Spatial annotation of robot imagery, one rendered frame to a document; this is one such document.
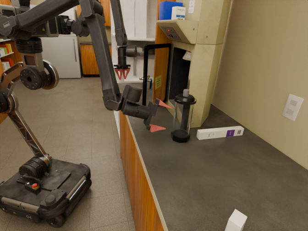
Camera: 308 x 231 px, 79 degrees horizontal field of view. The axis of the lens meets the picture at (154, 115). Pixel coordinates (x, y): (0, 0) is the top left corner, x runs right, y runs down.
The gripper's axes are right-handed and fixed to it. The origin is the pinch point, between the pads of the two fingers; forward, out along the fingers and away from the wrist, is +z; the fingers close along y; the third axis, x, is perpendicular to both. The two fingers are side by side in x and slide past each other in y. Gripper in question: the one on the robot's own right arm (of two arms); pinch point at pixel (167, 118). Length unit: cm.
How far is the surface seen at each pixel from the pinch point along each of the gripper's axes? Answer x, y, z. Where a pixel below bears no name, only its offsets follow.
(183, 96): 5.9, 11.1, 7.0
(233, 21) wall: 42, 69, 42
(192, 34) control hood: 10.1, 40.5, 4.1
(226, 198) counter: -27.4, -18.8, 19.5
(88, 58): 516, 40, -84
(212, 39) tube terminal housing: 10.8, 42.1, 15.4
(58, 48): 495, 40, -160
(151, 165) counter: -6.6, -20.4, -3.1
